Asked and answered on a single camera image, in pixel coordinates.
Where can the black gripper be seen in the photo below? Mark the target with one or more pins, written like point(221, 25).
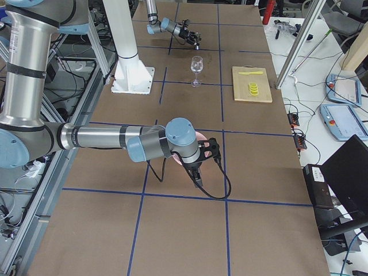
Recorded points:
point(193, 166)
point(184, 32)

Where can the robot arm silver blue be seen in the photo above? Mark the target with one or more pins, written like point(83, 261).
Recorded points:
point(25, 137)
point(155, 25)

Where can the clear wine glass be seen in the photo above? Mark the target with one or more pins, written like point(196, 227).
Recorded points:
point(196, 67)

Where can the pink bowl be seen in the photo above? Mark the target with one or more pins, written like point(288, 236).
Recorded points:
point(199, 136)

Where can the yellow plastic knife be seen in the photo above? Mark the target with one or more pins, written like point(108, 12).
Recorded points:
point(251, 73)

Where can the bamboo cutting board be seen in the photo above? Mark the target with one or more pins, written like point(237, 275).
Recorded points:
point(240, 85)

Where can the lemon slices row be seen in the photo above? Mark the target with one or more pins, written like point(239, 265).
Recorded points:
point(253, 88)

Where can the red fire extinguisher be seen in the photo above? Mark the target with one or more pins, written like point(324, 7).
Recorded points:
point(268, 12)

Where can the clear plastic bag with tools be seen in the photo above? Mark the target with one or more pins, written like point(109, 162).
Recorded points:
point(278, 27)

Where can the orange black connector strip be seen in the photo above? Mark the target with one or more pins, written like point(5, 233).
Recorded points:
point(298, 135)

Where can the black box with label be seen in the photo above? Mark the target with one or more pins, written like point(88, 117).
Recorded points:
point(318, 190)

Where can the thin metal rod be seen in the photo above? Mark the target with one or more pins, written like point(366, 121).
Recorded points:
point(310, 52)

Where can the black monitor with stand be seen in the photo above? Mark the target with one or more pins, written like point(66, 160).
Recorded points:
point(346, 173)

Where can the upper teach pendant tablet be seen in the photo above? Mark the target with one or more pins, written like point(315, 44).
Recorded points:
point(342, 89)

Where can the teach pendant tablet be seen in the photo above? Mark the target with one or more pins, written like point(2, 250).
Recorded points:
point(342, 89)
point(342, 121)

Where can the lower teach pendant tablet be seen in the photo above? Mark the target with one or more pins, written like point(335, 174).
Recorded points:
point(342, 121)

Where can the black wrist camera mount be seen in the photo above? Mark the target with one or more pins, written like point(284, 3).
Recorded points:
point(209, 149)

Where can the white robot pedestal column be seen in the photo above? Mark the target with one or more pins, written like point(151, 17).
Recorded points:
point(131, 75)

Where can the aluminium frame post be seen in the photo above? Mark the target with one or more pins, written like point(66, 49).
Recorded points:
point(309, 20)

